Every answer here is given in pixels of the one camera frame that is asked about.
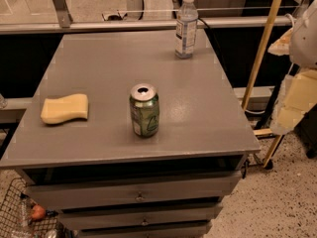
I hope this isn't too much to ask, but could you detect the grey metal railing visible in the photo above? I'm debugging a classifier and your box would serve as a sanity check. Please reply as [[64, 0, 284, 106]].
[[0, 15, 295, 36]]

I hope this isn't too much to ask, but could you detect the yellow wooden easel frame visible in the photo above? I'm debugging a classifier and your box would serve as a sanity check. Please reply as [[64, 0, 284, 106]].
[[242, 0, 283, 169]]

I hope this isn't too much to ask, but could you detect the black wire basket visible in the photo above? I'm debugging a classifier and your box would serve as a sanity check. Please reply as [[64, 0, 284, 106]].
[[0, 178, 66, 238]]

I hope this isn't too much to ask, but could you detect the grey drawer cabinet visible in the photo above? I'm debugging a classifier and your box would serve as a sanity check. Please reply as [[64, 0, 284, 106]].
[[1, 31, 260, 238]]

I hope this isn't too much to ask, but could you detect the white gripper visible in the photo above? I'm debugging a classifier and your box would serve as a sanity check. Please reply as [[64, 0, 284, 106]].
[[267, 0, 317, 135]]

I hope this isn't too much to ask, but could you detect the yellow sponge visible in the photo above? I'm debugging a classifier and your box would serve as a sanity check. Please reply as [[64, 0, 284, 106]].
[[41, 93, 88, 124]]

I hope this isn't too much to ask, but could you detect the green soda can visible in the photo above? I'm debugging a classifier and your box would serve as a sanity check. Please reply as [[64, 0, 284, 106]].
[[129, 83, 159, 138]]

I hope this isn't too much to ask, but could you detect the clear blue plastic water bottle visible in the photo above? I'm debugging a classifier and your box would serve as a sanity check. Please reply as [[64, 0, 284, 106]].
[[175, 0, 198, 59]]

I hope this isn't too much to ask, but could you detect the orange fruit in basket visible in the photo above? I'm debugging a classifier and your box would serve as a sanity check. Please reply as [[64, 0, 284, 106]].
[[31, 204, 46, 221]]

